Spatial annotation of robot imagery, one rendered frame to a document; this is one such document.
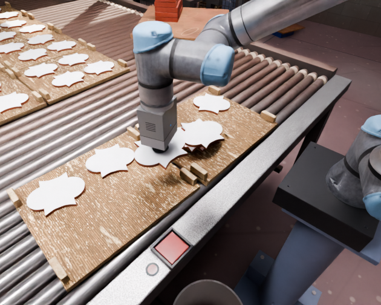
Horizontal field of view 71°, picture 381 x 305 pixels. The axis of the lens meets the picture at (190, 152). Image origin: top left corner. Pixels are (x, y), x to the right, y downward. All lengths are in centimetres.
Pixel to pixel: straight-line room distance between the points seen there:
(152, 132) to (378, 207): 49
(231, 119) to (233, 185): 30
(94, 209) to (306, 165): 64
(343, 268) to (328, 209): 112
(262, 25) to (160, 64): 21
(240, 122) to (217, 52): 55
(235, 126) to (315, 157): 29
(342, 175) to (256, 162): 25
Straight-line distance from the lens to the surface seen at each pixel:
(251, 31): 59
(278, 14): 58
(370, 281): 195
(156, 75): 54
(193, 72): 51
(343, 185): 83
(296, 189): 82
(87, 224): 74
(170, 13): 162
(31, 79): 142
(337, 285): 185
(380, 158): 63
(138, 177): 81
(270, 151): 95
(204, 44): 52
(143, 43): 52
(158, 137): 62
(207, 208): 76
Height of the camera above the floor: 154
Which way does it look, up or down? 44 degrees down
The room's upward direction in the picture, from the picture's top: 2 degrees clockwise
